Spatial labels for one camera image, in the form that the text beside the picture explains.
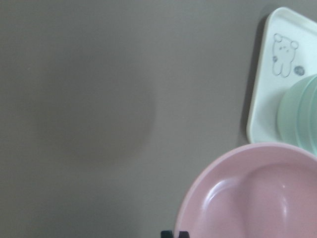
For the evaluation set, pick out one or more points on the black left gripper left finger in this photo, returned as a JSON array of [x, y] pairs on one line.
[[166, 234]]

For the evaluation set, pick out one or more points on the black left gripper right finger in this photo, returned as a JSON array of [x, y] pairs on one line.
[[183, 234]]

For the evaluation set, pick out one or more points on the small pink bowl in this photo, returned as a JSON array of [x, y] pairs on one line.
[[264, 190]]

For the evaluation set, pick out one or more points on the green bowl stack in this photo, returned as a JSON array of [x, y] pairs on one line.
[[297, 115]]

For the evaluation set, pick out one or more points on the cream rabbit tray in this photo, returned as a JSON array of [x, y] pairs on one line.
[[288, 54]]

